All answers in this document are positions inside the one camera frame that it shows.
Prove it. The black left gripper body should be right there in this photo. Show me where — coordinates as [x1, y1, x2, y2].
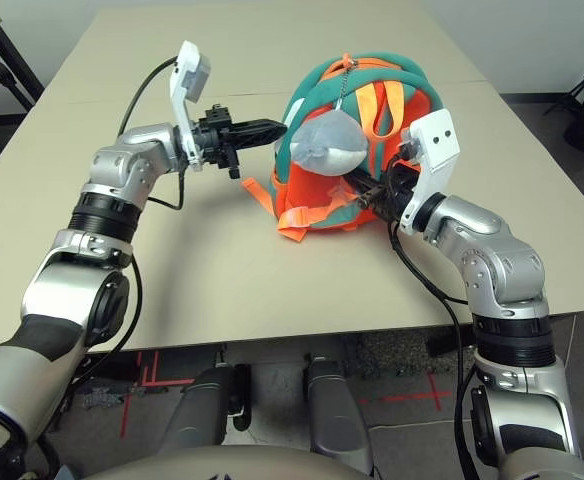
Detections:
[193, 102, 244, 181]

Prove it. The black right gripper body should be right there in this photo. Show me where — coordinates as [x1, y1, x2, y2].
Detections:
[370, 158, 424, 225]

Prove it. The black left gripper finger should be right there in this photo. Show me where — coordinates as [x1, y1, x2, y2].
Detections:
[231, 130, 287, 150]
[230, 117, 289, 136]

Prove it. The grey plush zipper pendant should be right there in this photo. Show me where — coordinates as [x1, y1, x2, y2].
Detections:
[290, 54, 368, 177]

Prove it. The orange and teal backpack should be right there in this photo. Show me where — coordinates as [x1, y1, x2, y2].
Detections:
[241, 51, 436, 244]

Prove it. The black table leg base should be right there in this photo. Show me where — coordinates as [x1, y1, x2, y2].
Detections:
[426, 327, 476, 357]

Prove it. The black framed side table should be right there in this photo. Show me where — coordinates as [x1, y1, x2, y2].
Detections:
[0, 17, 46, 119]

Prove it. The grey robot right leg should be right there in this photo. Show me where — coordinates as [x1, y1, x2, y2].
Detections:
[305, 354, 376, 474]

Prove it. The grey robot leg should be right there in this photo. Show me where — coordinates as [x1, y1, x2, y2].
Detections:
[161, 364, 251, 451]
[305, 354, 376, 474]

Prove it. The grey robot left leg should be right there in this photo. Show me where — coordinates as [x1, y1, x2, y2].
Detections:
[161, 364, 251, 451]

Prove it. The beige robot torso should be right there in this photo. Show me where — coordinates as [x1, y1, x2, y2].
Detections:
[79, 444, 368, 480]

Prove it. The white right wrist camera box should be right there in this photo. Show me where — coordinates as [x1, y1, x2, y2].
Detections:
[399, 109, 461, 236]

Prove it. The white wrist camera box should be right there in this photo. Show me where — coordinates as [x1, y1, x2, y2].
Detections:
[399, 109, 461, 236]
[166, 39, 214, 174]

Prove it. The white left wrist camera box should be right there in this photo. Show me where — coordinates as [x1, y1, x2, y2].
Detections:
[166, 39, 214, 174]

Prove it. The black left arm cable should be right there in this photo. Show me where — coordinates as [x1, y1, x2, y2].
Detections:
[84, 55, 186, 374]

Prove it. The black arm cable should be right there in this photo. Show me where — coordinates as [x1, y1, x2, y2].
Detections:
[389, 149, 473, 451]
[84, 55, 186, 374]

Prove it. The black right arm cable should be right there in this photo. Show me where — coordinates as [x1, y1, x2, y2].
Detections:
[389, 149, 473, 451]

